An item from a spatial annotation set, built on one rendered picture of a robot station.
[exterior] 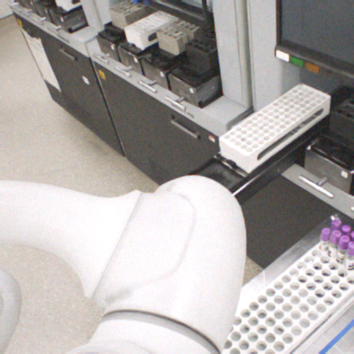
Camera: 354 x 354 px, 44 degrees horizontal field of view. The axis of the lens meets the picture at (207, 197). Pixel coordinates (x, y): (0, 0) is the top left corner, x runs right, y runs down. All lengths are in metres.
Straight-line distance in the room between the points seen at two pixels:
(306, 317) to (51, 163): 2.08
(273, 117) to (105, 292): 0.80
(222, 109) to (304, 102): 0.31
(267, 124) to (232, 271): 0.74
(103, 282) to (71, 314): 1.55
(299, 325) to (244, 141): 0.48
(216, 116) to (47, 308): 1.09
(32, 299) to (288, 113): 1.37
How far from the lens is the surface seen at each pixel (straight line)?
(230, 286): 0.36
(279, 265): 0.84
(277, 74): 1.18
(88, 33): 2.02
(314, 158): 1.08
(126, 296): 0.34
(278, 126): 1.06
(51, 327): 1.90
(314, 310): 0.72
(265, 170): 1.03
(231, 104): 1.37
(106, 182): 2.33
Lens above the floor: 1.51
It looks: 46 degrees down
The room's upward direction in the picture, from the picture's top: 11 degrees counter-clockwise
